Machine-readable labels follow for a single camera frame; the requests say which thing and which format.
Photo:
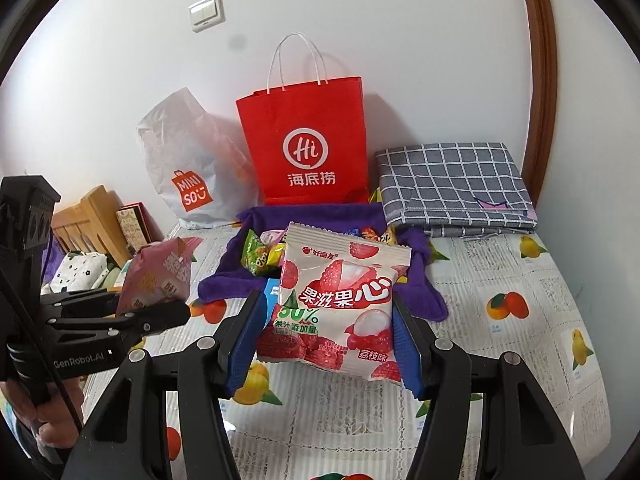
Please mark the orange snack packet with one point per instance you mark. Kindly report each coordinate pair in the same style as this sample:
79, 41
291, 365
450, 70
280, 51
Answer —
371, 235

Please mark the white lychee gummy bag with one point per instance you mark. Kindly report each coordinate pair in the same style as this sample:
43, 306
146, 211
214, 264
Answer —
330, 300

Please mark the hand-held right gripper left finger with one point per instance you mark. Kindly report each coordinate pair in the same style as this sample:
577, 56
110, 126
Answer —
245, 355

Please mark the purple towel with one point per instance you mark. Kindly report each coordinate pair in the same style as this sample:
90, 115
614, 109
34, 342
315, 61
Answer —
225, 280

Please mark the green snack packet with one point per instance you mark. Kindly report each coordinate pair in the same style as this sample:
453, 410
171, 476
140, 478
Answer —
255, 255

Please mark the fruit print tablecloth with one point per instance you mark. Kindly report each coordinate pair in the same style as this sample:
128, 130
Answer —
500, 360

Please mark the small yellow snack packet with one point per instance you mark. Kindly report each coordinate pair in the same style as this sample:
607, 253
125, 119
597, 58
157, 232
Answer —
276, 255

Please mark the person's left hand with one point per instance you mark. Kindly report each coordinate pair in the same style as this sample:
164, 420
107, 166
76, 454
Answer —
52, 420

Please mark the red paper bag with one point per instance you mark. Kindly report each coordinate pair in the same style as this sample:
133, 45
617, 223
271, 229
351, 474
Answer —
305, 145

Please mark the blue tissue box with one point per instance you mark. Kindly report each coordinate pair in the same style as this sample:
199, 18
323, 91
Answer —
270, 294

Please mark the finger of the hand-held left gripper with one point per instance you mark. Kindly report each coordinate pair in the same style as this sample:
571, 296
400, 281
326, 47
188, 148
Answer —
80, 300
155, 319

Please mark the white floral cloth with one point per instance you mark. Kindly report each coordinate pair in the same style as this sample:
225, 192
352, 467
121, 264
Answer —
75, 270

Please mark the white plastic bag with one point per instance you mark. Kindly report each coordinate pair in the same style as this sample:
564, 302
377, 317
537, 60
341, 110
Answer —
180, 160

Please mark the pink triangular snack bag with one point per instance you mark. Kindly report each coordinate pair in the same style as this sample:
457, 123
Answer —
155, 275

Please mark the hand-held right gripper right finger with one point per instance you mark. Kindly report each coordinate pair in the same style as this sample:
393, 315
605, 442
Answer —
412, 355

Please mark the brown wooden door frame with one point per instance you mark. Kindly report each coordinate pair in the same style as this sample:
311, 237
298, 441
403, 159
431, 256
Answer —
542, 85

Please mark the pink white snack packet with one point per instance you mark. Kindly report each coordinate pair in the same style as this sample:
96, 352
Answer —
272, 236

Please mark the grey checked folded cloth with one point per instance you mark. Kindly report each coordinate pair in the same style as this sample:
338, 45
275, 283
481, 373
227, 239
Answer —
450, 185

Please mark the white light switch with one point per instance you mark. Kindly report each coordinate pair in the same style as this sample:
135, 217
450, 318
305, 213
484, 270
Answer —
206, 12

